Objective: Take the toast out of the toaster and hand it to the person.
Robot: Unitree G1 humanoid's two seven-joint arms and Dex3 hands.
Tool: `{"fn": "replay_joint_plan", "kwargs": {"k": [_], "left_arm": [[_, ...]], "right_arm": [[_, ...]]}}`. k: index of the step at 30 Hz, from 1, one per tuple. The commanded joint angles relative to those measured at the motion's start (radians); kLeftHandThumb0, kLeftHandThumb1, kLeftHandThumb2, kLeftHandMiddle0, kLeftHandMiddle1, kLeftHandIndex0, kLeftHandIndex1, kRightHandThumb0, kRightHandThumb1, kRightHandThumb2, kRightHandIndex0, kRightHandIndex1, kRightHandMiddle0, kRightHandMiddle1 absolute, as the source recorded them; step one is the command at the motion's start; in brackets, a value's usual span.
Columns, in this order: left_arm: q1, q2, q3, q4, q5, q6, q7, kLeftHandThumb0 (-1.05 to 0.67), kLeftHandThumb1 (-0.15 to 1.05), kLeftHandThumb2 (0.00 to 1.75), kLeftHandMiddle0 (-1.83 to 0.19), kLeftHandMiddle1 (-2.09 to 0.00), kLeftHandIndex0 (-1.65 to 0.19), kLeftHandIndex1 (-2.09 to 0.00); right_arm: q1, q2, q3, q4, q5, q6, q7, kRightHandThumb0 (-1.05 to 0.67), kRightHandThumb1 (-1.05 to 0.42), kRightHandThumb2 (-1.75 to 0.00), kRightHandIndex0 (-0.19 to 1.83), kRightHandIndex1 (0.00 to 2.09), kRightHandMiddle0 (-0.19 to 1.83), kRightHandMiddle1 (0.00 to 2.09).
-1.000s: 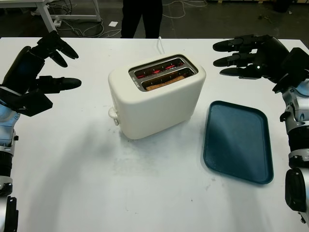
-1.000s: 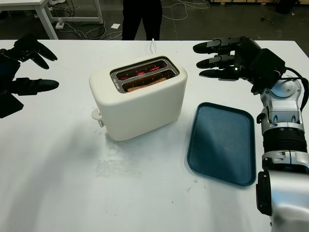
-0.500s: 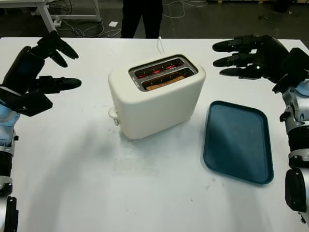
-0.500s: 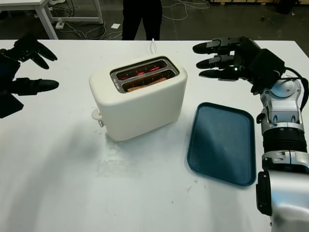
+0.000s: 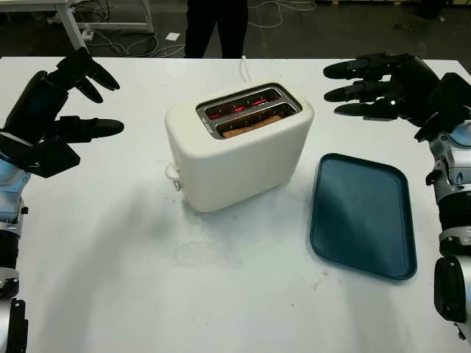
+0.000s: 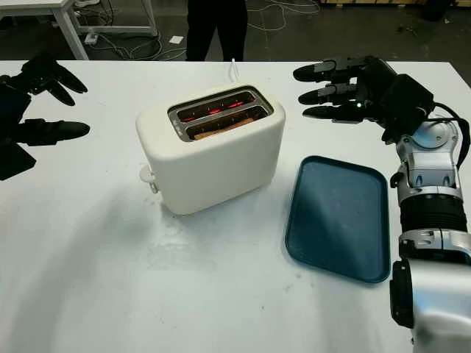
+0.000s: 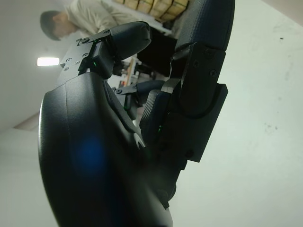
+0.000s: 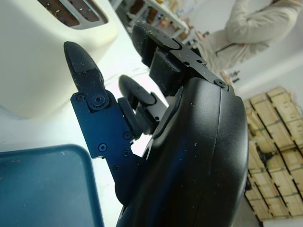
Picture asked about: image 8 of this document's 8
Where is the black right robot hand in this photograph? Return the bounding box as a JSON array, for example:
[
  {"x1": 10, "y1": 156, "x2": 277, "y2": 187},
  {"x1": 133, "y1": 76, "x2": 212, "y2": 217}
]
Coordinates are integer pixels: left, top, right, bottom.
[{"x1": 63, "y1": 20, "x2": 250, "y2": 227}]

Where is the person in cream shirt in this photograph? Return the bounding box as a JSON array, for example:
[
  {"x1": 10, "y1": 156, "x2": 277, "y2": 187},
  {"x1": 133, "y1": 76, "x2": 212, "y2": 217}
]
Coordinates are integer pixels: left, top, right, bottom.
[{"x1": 196, "y1": 0, "x2": 303, "y2": 77}]

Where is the cream white toaster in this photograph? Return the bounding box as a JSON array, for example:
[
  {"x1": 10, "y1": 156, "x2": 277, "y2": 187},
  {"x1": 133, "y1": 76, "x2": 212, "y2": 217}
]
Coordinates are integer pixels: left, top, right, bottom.
[{"x1": 0, "y1": 0, "x2": 119, "y2": 119}]

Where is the dark blue plastic tray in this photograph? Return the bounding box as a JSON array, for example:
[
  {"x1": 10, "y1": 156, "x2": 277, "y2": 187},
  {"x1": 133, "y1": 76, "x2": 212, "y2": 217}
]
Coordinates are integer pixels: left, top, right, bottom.
[{"x1": 0, "y1": 143, "x2": 105, "y2": 227}]

